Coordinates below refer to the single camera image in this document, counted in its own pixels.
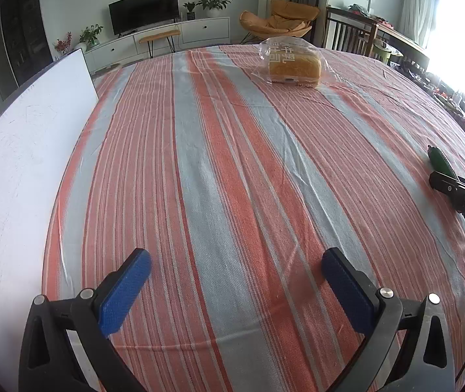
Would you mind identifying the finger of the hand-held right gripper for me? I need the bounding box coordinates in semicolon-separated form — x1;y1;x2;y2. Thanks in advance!
429;171;465;210

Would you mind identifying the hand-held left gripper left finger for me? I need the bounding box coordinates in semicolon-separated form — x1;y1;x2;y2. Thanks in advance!
18;247;152;392

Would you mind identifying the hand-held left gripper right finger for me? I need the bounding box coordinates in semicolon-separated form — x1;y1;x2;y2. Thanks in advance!
321;247;456;392

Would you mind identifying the dark green snack packet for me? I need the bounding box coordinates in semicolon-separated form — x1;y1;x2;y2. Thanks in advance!
427;144;460;182

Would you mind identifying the bread loaf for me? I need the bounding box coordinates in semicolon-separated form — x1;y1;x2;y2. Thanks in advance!
252;37;331;89

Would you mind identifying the row of bottles and jars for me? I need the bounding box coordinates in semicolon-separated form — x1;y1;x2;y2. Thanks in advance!
428;73;465;148

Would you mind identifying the white and green pot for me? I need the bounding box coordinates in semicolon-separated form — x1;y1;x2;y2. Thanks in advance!
373;39;400;60

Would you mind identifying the wooden sideboard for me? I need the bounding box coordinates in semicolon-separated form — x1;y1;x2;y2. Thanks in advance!
369;18;431;70

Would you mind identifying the orange grey striped tablecloth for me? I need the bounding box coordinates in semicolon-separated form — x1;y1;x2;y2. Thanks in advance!
41;44;465;392

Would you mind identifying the white board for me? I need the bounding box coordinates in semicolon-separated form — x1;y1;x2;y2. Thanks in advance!
0;48;99;360

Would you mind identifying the dark wooden slatted chair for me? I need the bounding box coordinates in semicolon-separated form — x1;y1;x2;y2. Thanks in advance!
323;6;378;56

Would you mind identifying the white curtain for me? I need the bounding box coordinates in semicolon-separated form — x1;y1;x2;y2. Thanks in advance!
398;0;441;47

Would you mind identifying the orange lounge chair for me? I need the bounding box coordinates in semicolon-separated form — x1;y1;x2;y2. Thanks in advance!
239;0;321;45

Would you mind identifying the red flower arrangement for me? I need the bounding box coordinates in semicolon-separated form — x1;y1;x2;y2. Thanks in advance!
54;32;73;54

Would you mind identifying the wooden stool with metal legs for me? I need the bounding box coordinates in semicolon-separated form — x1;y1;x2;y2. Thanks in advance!
139;30;181;58

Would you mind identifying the green plant in white vase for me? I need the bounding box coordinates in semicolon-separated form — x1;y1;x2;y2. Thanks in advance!
79;24;104;47

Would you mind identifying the white television cabinet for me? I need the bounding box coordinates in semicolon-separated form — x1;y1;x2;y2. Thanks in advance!
83;17;231;72

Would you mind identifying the black television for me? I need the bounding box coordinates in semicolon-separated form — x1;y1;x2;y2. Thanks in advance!
108;0;180;35

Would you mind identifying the black display cabinet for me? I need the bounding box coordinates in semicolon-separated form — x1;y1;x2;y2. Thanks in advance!
0;0;53;90

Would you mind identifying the large leafy potted plant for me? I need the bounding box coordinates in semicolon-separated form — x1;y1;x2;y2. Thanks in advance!
195;0;233;19

